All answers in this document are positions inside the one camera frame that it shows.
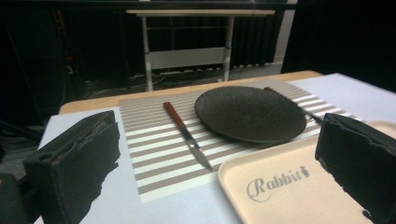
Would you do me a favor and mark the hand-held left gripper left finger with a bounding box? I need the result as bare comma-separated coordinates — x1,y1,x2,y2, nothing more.
22,110,121,224

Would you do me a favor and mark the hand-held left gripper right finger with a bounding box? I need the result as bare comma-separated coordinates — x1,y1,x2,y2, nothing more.
314,113,396,224

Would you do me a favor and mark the beige plastic tray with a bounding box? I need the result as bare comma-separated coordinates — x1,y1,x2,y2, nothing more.
217,120,396,224

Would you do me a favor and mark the wooden-handled fork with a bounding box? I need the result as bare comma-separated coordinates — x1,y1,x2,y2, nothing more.
262,86,324,125

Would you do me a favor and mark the wooden-handled knife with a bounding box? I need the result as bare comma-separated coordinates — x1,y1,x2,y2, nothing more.
163,101,215,173

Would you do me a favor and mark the dark round plate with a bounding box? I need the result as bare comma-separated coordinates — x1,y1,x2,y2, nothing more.
194,86,308,145

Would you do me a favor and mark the striped placemat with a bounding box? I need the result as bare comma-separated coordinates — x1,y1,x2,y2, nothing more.
118,78,362,204

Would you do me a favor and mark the white sheet table cover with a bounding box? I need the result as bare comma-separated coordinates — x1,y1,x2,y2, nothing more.
32,73,396,224

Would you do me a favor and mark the white table with metal legs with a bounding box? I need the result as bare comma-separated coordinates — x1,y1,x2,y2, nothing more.
125,8,276,92

